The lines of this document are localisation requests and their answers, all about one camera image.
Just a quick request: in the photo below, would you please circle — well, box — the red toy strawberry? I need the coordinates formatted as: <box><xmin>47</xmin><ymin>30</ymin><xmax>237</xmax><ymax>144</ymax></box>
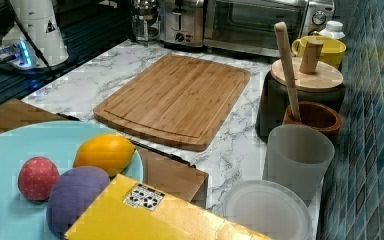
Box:
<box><xmin>18</xmin><ymin>156</ymin><xmax>60</xmax><ymax>201</ymax></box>

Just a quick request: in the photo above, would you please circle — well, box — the dark canister with wooden lid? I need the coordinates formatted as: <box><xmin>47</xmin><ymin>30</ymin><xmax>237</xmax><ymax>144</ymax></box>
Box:
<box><xmin>255</xmin><ymin>52</ymin><xmax>345</xmax><ymax>140</ymax></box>

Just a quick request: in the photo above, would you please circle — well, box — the frosted plastic cup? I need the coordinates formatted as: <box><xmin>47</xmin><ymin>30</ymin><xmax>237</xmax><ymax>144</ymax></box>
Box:
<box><xmin>263</xmin><ymin>124</ymin><xmax>335</xmax><ymax>205</ymax></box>

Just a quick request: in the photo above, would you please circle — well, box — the wooden pestle stick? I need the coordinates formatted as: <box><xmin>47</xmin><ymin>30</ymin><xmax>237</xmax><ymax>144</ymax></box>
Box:
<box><xmin>274</xmin><ymin>22</ymin><xmax>301</xmax><ymax>121</ymax></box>

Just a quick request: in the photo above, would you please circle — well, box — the silver two-slot toaster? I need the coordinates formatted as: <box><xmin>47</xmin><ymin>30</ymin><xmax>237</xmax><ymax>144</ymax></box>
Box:
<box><xmin>159</xmin><ymin>0</ymin><xmax>205</xmax><ymax>47</ymax></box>

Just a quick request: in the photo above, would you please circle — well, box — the yellow ceramic mug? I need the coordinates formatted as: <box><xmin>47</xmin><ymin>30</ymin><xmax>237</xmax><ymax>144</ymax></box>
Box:
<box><xmin>291</xmin><ymin>35</ymin><xmax>346</xmax><ymax>68</ymax></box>

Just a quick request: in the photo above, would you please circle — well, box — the yellow cardboard box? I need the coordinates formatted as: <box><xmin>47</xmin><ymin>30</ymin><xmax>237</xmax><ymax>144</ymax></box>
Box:
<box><xmin>65</xmin><ymin>175</ymin><xmax>272</xmax><ymax>240</ymax></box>

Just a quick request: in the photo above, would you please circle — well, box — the bamboo cutting board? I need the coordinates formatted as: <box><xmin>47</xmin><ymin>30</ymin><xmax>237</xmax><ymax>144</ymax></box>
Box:
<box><xmin>93</xmin><ymin>54</ymin><xmax>250</xmax><ymax>152</ymax></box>

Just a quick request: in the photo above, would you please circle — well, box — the light blue plate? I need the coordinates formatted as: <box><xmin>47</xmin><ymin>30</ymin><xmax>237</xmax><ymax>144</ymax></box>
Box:
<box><xmin>0</xmin><ymin>120</ymin><xmax>145</xmax><ymax>240</ymax></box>

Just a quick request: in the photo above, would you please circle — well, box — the clear plastic lid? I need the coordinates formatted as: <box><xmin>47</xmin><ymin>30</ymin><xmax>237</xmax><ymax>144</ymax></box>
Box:
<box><xmin>223</xmin><ymin>180</ymin><xmax>311</xmax><ymax>240</ymax></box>

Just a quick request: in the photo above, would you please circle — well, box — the yellow toy lemon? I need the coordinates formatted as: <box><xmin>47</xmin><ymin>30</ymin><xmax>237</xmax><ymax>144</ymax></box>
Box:
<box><xmin>73</xmin><ymin>133</ymin><xmax>135</xmax><ymax>177</ymax></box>

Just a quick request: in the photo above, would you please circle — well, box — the white bottle cap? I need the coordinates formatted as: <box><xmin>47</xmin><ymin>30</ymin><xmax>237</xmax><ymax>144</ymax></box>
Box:
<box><xmin>319</xmin><ymin>20</ymin><xmax>345</xmax><ymax>40</ymax></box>

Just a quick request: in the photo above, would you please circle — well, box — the black cable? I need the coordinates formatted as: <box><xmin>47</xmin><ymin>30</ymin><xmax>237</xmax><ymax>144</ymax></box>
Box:
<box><xmin>3</xmin><ymin>0</ymin><xmax>55</xmax><ymax>77</ymax></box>

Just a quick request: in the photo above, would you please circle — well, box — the glass french press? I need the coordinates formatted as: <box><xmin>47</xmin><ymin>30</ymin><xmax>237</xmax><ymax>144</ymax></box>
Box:
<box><xmin>132</xmin><ymin>0</ymin><xmax>159</xmax><ymax>43</ymax></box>

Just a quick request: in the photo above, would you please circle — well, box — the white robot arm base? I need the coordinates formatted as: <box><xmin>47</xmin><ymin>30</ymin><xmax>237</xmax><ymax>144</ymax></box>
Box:
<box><xmin>0</xmin><ymin>0</ymin><xmax>69</xmax><ymax>70</ymax></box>

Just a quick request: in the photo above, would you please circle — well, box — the brown wooden mortar bowl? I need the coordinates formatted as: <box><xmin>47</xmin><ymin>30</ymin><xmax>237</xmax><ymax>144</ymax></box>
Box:
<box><xmin>283</xmin><ymin>101</ymin><xmax>342</xmax><ymax>140</ymax></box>

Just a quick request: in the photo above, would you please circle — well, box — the silver toaster oven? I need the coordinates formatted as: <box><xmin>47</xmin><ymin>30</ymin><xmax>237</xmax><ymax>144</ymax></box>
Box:
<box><xmin>203</xmin><ymin>0</ymin><xmax>335</xmax><ymax>57</ymax></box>

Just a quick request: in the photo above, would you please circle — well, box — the purple toy fruit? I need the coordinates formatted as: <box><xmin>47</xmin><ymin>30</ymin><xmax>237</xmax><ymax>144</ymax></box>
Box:
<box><xmin>46</xmin><ymin>166</ymin><xmax>110</xmax><ymax>240</ymax></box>

